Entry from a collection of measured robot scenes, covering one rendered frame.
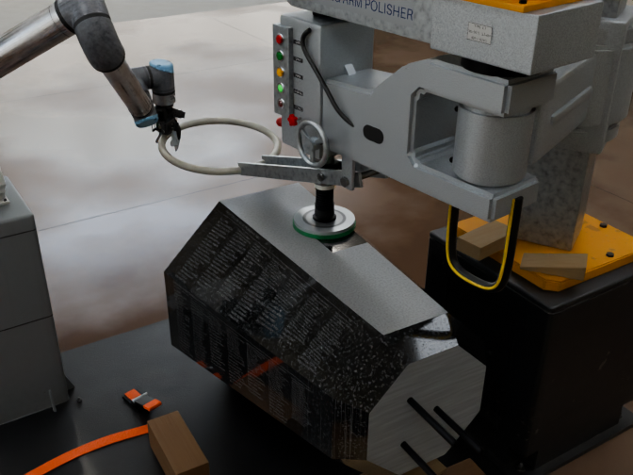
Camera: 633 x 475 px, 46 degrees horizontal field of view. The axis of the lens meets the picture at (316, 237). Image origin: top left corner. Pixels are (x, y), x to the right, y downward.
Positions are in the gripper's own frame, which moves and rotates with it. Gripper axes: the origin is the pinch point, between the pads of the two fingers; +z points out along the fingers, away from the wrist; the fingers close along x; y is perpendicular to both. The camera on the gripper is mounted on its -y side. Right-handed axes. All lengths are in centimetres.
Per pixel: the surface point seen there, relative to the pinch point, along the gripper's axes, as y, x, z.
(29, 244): 70, -16, 11
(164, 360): 36, 12, 84
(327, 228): 39, 83, -4
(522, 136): 67, 142, -62
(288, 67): 38, 68, -58
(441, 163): 60, 122, -47
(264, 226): 41, 61, 0
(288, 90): 39, 68, -51
